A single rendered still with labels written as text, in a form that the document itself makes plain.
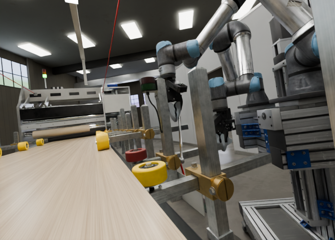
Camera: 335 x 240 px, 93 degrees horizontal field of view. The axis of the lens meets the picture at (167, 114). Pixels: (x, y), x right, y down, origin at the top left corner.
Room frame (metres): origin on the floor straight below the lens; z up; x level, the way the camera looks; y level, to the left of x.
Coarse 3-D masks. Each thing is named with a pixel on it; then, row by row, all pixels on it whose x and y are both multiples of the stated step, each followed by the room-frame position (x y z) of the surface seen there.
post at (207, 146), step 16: (192, 80) 0.39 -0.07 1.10; (192, 96) 0.40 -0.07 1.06; (208, 96) 0.39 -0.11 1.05; (208, 112) 0.39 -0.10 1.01; (208, 128) 0.38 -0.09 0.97; (208, 144) 0.38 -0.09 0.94; (208, 160) 0.38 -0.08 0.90; (208, 176) 0.38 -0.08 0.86; (208, 208) 0.40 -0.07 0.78; (224, 208) 0.39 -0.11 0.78; (208, 224) 0.41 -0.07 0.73; (224, 224) 0.39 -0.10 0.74
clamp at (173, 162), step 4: (156, 156) 0.69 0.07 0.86; (160, 156) 0.65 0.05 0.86; (164, 156) 0.61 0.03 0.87; (168, 156) 0.60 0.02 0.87; (172, 156) 0.59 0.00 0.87; (176, 156) 0.59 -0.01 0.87; (164, 160) 0.61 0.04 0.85; (168, 160) 0.58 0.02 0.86; (172, 160) 0.58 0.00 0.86; (176, 160) 0.59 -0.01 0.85; (168, 164) 0.58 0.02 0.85; (172, 164) 0.58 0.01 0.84; (176, 164) 0.59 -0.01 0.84; (168, 168) 0.60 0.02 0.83; (172, 168) 0.58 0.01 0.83; (176, 168) 0.59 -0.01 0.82
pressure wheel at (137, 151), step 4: (140, 148) 0.64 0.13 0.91; (144, 148) 0.63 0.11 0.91; (128, 152) 0.59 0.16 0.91; (132, 152) 0.58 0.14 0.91; (136, 152) 0.58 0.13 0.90; (140, 152) 0.58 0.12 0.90; (144, 152) 0.60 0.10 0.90; (128, 156) 0.58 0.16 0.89; (132, 156) 0.58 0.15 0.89; (136, 156) 0.58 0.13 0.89; (140, 156) 0.58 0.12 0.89; (144, 156) 0.59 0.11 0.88; (128, 160) 0.58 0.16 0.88; (132, 160) 0.58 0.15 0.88; (136, 160) 0.58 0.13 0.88; (140, 160) 0.58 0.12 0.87
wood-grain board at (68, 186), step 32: (0, 160) 0.93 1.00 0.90; (32, 160) 0.76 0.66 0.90; (64, 160) 0.64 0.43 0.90; (96, 160) 0.55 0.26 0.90; (0, 192) 0.35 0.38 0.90; (32, 192) 0.32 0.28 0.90; (64, 192) 0.30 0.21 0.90; (96, 192) 0.28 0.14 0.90; (128, 192) 0.26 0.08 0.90; (0, 224) 0.21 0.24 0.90; (32, 224) 0.20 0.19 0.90; (64, 224) 0.19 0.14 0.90; (96, 224) 0.18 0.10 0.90; (128, 224) 0.18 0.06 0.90; (160, 224) 0.17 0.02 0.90
